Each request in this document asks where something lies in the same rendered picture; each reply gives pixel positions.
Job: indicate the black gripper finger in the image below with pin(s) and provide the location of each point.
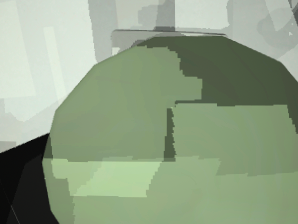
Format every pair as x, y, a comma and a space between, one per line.
23, 194

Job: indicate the green cylinder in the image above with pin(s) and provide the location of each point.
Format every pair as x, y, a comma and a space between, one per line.
177, 130

